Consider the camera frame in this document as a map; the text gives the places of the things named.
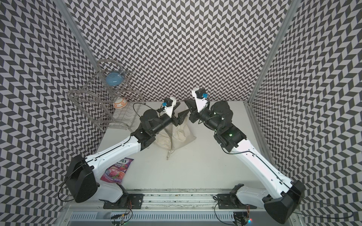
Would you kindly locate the aluminium corner frame post right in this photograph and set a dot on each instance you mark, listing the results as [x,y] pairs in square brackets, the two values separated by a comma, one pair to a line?
[260,138]

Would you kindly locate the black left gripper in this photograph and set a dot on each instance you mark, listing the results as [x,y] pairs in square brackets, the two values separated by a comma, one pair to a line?
[180,118]

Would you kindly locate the cream cloth soil bag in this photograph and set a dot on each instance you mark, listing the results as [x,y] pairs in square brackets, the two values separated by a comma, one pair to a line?
[173,137]

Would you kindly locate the metal wire dish rack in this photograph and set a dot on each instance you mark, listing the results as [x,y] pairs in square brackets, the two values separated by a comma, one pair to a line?
[95,98]

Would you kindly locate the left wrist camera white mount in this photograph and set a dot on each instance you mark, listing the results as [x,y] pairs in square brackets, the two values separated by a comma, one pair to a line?
[168,105]

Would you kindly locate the white orange patterned bowl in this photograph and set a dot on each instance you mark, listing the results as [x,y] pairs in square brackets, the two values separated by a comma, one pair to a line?
[120,102]

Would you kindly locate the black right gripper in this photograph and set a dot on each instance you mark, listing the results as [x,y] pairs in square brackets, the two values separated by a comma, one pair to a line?
[193,108]

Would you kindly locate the aluminium corner frame post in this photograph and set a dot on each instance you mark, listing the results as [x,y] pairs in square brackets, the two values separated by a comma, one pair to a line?
[260,138]
[63,9]

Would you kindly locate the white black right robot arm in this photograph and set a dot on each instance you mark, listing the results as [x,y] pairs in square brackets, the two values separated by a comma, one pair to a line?
[281,195]

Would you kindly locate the blue bowl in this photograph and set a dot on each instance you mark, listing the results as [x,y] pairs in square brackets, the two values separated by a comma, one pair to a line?
[115,78]

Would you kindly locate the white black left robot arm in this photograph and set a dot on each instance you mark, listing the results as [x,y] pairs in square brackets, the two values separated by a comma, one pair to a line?
[83,177]

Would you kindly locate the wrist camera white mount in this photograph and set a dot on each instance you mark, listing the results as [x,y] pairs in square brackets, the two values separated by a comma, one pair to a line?
[200,97]
[168,105]

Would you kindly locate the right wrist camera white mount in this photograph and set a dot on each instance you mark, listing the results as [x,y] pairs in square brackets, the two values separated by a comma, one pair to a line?
[200,97]

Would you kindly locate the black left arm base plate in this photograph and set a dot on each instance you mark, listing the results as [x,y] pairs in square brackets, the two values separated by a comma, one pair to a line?
[127,201]

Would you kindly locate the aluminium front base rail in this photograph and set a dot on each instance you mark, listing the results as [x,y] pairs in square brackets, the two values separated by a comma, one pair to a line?
[164,208]

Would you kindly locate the aluminium corner frame post left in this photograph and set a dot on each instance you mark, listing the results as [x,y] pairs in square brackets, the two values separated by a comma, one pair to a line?
[63,9]

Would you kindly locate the purple Fox's candy packet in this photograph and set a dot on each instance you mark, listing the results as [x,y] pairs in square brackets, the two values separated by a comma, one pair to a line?
[116,172]

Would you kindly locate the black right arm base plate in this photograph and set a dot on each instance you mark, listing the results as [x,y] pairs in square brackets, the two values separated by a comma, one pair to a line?
[228,202]

